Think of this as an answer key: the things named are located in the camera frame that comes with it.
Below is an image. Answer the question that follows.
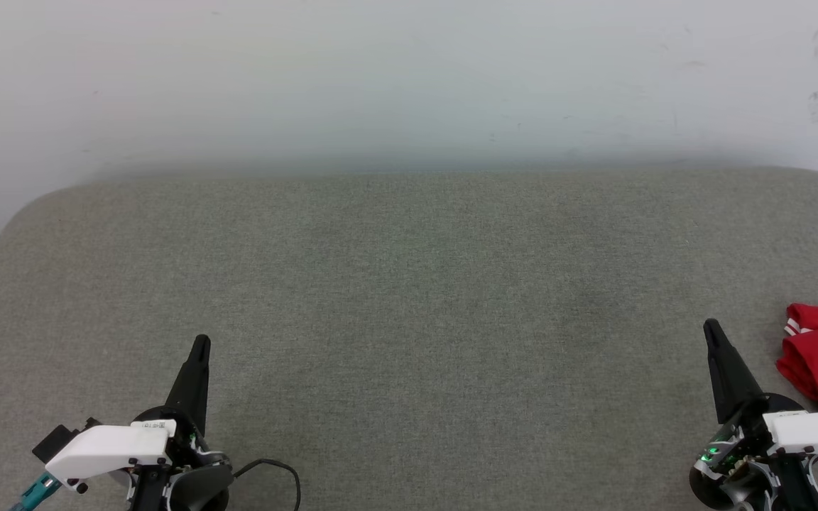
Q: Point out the teal left cable connector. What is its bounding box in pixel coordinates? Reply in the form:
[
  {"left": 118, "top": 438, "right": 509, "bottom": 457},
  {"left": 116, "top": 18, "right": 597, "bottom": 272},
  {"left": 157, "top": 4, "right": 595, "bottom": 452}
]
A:
[{"left": 10, "top": 471, "right": 63, "bottom": 511}]

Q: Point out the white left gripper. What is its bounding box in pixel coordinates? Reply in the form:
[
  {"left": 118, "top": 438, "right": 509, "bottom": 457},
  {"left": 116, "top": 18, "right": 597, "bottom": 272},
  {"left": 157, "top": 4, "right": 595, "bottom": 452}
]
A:
[{"left": 45, "top": 335, "right": 232, "bottom": 494}]

